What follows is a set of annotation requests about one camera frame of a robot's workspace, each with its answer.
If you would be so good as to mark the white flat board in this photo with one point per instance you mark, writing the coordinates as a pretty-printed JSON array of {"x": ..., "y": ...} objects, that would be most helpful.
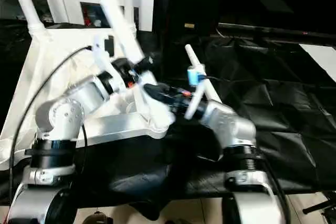
[{"x": 323, "y": 58}]

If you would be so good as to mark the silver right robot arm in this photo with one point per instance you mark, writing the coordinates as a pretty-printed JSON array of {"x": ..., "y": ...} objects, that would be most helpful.
[{"x": 231, "y": 124}]

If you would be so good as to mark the white cup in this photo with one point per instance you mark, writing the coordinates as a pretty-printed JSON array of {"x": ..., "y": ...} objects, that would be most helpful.
[{"x": 97, "y": 22}]

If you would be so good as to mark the black tripod leg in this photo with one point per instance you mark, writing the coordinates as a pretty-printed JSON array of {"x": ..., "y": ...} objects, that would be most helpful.
[{"x": 317, "y": 208}]

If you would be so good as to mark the red carton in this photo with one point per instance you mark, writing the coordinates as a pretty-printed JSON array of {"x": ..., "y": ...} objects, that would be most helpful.
[{"x": 86, "y": 16}]

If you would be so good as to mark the small gold tag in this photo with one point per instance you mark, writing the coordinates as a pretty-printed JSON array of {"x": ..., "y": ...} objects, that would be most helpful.
[{"x": 189, "y": 25}]

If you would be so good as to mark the black mat cloth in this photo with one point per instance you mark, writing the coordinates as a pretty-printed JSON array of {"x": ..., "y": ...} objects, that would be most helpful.
[{"x": 275, "y": 103}]

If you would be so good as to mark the white plastic table top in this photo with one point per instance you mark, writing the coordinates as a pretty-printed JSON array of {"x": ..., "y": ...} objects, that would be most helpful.
[{"x": 52, "y": 51}]

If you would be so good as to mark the dark rounded robot foot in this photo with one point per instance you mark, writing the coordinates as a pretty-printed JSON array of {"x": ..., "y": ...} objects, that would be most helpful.
[{"x": 98, "y": 218}]

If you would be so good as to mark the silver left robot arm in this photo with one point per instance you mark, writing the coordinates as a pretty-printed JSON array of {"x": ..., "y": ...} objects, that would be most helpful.
[{"x": 65, "y": 108}]

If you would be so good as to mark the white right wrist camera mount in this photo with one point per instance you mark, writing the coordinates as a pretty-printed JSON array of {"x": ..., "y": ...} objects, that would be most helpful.
[{"x": 194, "y": 77}]

